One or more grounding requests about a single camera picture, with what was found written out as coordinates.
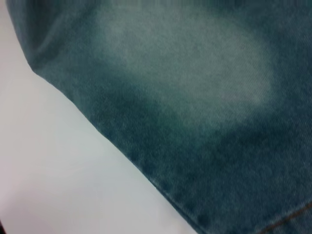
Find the blue denim shorts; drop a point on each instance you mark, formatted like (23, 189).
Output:
(195, 109)

